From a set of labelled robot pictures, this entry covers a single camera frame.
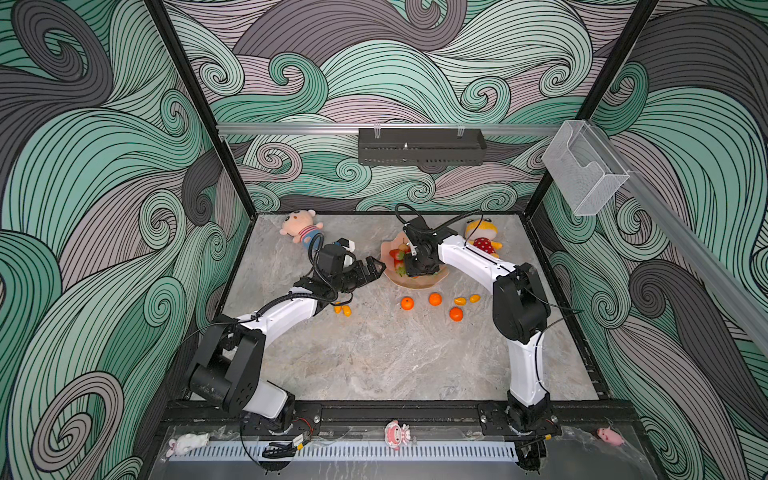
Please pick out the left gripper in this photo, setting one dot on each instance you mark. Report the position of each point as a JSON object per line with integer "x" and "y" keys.
{"x": 360, "y": 276}

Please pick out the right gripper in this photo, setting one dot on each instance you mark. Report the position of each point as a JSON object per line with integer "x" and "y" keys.
{"x": 410, "y": 268}

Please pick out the pink scalloped fruit bowl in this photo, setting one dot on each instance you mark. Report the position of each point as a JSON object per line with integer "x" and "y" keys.
{"x": 414, "y": 283}

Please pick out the orange mandarin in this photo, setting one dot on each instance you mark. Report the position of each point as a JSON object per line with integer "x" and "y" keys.
{"x": 435, "y": 299}
{"x": 456, "y": 314}
{"x": 407, "y": 303}

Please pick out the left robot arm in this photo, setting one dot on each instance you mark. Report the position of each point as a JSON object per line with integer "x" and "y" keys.
{"x": 226, "y": 368}

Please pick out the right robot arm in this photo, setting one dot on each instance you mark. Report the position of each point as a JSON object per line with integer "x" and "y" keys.
{"x": 520, "y": 311}

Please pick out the yellow chick plush toy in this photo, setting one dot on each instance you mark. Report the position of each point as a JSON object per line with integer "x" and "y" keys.
{"x": 482, "y": 233}

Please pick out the pink pig plush toy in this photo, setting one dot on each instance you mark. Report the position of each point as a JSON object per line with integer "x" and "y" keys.
{"x": 301, "y": 226}

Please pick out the pink octopus figurine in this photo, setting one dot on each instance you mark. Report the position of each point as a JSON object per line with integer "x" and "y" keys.
{"x": 397, "y": 435}

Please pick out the pink pig toy small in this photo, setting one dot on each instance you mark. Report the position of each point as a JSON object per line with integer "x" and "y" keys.
{"x": 610, "y": 436}

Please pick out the white mouse toy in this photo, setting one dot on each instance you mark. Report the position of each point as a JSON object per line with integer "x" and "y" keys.
{"x": 184, "y": 444}

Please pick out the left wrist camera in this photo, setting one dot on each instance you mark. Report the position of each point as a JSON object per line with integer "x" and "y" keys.
{"x": 349, "y": 247}

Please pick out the black wall tray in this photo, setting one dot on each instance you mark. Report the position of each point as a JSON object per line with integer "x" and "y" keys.
{"x": 421, "y": 146}

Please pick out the white ventilated cable duct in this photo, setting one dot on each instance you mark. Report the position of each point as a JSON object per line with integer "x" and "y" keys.
{"x": 361, "y": 451}

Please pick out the clear plastic wall bin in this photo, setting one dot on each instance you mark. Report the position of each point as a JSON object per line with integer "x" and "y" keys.
{"x": 585, "y": 166}

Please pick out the aluminium rail back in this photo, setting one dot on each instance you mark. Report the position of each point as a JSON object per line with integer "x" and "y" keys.
{"x": 282, "y": 128}

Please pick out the aluminium rail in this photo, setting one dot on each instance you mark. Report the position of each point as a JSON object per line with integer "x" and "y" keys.
{"x": 677, "y": 207}
{"x": 282, "y": 128}

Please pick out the aluminium rail right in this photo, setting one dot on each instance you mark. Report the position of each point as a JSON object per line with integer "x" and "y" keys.
{"x": 677, "y": 207}

